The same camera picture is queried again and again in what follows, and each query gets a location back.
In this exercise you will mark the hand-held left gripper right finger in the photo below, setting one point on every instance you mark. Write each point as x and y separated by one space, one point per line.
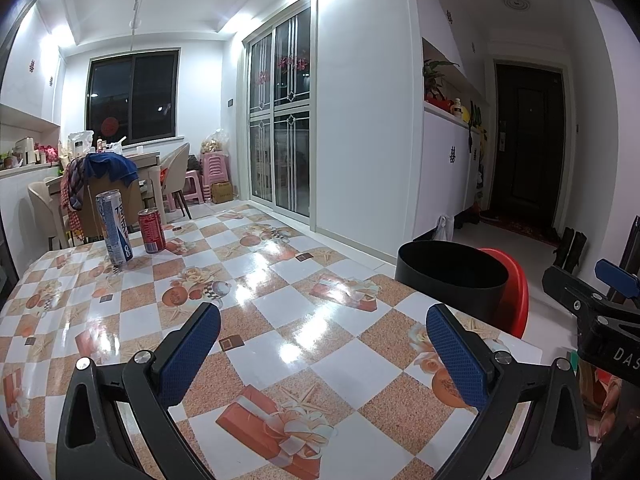
457 355

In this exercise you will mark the black boots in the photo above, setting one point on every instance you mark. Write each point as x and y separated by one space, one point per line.
570 252

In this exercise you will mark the cardboard box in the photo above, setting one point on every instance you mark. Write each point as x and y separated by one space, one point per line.
222 193

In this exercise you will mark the blue cloth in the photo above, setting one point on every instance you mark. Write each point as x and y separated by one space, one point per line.
112 167

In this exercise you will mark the green potted plant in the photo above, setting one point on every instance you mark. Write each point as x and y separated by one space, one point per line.
437 77

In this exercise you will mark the pink flowers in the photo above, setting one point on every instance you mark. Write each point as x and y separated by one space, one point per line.
46 152

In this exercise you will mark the hanging dark clothes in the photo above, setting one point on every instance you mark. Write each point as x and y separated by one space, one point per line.
477 150

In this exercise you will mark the yellow white bottle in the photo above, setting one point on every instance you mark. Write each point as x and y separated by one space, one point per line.
460 111

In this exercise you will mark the small pink stool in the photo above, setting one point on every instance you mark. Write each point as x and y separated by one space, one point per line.
187 185

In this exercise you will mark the red plastic stool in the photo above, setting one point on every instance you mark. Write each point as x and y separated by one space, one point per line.
517 295

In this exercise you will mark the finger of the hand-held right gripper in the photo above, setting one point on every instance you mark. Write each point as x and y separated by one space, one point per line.
572 292
617 277

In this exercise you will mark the dark entrance door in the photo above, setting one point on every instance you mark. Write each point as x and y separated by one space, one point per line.
527 145

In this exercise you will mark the brown chair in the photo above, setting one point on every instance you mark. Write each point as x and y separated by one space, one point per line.
90 215

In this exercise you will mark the red door mat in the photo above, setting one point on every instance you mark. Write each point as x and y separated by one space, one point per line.
520 230

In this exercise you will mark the clear bag of snacks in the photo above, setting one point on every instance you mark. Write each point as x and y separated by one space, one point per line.
214 142

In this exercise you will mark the sliding glass door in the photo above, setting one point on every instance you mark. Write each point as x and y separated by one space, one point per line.
282 120

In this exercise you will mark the white plastic bag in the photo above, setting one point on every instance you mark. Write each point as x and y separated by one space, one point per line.
443 230

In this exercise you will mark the dark framed window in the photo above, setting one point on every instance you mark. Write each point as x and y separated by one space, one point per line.
132 97

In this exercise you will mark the red drink can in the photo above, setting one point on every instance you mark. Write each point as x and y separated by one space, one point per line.
151 230

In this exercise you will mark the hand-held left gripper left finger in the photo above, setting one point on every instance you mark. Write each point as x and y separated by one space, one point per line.
190 355

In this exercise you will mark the colourful paper packets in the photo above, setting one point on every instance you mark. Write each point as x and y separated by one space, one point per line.
587 385

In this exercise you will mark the round ceiling vent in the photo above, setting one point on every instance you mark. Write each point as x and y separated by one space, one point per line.
516 2

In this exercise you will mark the black trash bin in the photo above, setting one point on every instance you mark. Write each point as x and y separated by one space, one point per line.
445 285

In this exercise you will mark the tall blue drink can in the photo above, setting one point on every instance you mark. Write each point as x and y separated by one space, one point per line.
115 230

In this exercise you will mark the beige dining chair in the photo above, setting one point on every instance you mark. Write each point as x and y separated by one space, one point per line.
45 210
177 170

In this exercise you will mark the person's right hand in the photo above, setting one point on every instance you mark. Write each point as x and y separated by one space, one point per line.
610 410

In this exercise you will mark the white printed bag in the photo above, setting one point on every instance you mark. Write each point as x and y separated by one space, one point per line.
80 142

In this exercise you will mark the red plaid cloth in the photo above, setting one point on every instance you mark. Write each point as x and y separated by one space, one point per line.
74 185

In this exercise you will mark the white shoe cabinet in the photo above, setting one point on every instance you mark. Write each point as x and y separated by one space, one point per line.
445 175

